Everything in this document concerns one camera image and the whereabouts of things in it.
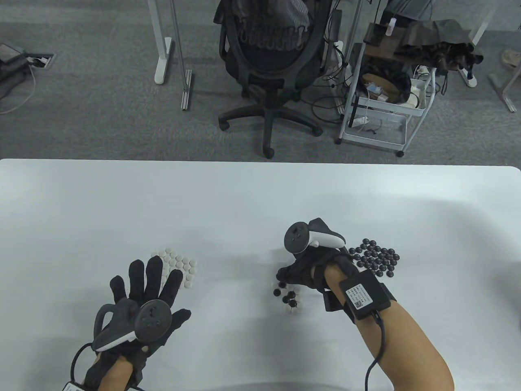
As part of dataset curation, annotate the person's left hand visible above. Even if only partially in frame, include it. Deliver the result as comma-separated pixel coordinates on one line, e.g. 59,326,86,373
83,256,192,387

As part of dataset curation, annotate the person's right hand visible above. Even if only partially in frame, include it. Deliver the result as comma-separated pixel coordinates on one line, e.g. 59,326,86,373
276,246,359,292

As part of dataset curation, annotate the pile of mixed go stones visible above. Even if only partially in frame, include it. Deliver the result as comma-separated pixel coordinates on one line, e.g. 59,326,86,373
272,281,304,314

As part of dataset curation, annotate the group of white go stones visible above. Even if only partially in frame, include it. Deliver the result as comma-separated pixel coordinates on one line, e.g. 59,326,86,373
151,248,199,289

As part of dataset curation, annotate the group of black go stones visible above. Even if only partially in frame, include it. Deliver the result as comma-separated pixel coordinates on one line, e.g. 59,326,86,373
348,238,400,278

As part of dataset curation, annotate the person's right forearm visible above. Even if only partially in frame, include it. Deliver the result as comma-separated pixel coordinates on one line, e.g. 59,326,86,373
324,265,454,391

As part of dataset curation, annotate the person's left forearm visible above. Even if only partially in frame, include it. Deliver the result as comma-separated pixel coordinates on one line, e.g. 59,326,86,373
98,358,135,391

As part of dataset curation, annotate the dark grey left hand controller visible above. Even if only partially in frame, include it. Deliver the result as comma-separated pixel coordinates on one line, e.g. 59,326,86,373
93,299,173,351

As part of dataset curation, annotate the grey white right hand controller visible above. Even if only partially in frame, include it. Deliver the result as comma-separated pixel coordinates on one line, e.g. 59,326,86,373
284,218,346,255

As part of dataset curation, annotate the black right wrist sensor box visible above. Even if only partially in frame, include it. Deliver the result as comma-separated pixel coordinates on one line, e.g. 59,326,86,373
340,271,397,322

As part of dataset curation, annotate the white wheeled utility cart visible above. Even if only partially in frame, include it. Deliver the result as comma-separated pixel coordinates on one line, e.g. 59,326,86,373
335,20,438,158

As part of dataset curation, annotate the black mesh office chair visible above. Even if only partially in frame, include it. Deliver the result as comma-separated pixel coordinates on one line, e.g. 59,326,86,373
215,0,344,159

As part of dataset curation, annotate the black and tan bag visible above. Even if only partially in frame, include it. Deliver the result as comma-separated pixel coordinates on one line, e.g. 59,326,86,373
360,61,412,104

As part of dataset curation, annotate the white power adapter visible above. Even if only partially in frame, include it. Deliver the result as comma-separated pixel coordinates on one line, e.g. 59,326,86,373
409,77,428,109

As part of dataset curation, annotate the black phone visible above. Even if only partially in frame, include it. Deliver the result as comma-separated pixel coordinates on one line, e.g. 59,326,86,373
363,24,387,44

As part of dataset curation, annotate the floor socket box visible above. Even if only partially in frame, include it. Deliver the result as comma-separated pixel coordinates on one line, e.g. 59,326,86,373
26,52,55,69

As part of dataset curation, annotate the grey desk leg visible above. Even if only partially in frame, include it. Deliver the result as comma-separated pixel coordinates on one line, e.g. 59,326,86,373
488,67,521,113

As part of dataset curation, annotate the black crumpled cloth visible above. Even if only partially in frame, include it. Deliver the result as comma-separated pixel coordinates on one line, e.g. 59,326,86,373
397,19,485,82

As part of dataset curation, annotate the white slanted desk leg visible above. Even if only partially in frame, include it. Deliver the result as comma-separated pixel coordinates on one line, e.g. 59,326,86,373
456,0,495,88

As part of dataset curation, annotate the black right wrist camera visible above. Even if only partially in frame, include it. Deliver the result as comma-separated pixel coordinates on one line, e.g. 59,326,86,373
324,290,346,313

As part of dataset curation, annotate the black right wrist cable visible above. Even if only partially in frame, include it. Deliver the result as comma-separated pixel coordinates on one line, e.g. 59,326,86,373
363,312,386,391

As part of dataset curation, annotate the aluminium profile post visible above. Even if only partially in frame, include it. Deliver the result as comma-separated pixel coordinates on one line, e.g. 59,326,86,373
169,0,193,110

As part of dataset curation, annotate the white floor cable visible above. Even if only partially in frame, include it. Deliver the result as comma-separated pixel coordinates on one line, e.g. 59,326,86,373
0,67,36,114

